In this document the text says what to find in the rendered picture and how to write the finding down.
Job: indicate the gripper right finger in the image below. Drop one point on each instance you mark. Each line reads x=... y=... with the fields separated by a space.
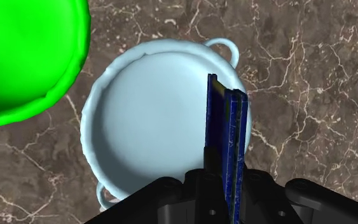
x=290 y=201

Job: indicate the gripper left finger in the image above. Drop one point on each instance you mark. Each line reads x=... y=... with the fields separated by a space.
x=154 y=198

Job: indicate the blue book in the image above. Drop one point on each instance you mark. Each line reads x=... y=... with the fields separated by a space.
x=229 y=133

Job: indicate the bright green bowl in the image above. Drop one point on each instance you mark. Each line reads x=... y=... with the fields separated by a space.
x=23 y=52

